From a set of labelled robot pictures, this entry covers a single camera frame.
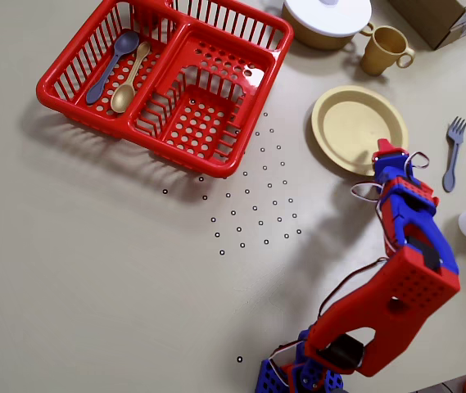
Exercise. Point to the blue and red gripper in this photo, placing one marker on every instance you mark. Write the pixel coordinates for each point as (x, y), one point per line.
(386, 164)

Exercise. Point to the gold plastic plate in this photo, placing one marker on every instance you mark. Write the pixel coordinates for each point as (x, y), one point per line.
(355, 127)

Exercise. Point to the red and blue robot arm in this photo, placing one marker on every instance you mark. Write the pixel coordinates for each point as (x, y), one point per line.
(400, 294)

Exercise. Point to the grey plastic fork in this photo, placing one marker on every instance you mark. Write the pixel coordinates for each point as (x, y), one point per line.
(453, 163)

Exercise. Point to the gold plastic cup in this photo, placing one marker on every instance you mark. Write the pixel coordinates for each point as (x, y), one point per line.
(382, 53)

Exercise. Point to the gold plastic pot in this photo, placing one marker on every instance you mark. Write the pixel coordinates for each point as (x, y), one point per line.
(318, 41)

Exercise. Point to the brown cardboard box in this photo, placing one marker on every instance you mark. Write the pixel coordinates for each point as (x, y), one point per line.
(433, 20)

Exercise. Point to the white round lid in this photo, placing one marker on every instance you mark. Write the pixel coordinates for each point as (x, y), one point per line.
(327, 18)

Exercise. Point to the gold plastic spoon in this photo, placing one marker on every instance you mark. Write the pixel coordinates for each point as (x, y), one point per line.
(122, 98)

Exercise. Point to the blue spoon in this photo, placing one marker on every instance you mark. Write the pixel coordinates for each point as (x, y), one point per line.
(126, 43)

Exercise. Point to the red plastic dish rack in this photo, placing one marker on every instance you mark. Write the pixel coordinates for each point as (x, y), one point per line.
(52, 92)

